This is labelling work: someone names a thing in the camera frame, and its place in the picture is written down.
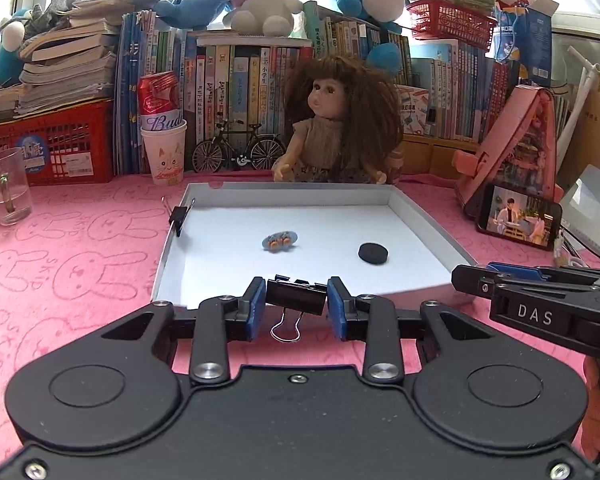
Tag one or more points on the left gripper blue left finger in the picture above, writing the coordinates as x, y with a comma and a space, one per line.
246, 318

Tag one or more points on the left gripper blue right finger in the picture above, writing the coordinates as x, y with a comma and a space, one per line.
346, 313

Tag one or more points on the black binder clip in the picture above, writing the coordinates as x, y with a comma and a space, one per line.
178, 214
300, 296

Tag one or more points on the black round sponge puck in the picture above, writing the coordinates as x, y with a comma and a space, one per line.
373, 253

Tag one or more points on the blue oval badge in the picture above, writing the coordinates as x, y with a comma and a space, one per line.
279, 241

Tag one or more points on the white cardboard box tray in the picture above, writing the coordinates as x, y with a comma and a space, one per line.
220, 248

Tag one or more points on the black binder clip on tray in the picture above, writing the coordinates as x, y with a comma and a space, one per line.
178, 214

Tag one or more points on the black smartphone playing video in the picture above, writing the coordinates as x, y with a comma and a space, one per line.
519, 217

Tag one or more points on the black miniature bicycle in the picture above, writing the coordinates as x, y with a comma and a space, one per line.
261, 152

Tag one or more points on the pink triangular phone stand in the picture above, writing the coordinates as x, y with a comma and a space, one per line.
519, 152

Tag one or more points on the pink bunny tablecloth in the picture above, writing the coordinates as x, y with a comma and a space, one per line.
88, 254

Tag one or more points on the brown haired doll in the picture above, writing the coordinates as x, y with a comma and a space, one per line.
342, 124

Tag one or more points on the white cat paper cup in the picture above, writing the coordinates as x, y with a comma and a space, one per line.
165, 152

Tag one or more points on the row of upright books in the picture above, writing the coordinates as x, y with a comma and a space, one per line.
231, 76

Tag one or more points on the colourful stationery box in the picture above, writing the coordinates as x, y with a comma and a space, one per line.
413, 109

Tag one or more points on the red beer can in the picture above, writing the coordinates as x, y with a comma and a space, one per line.
159, 102

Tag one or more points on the red plastic crate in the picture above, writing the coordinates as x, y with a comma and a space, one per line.
70, 145

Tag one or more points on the clear glass mug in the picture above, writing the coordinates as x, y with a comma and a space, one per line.
15, 196

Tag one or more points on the blue carton box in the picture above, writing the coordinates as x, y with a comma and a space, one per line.
523, 33

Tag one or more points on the stack of books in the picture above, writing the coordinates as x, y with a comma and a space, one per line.
68, 55

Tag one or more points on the red plastic basket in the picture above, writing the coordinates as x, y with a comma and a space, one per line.
440, 19

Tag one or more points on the blue whale plush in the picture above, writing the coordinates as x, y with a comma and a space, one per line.
189, 14

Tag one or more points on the blue penguin plush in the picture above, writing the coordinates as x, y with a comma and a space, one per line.
12, 36

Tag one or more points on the white tube frame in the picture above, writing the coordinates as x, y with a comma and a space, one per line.
589, 77

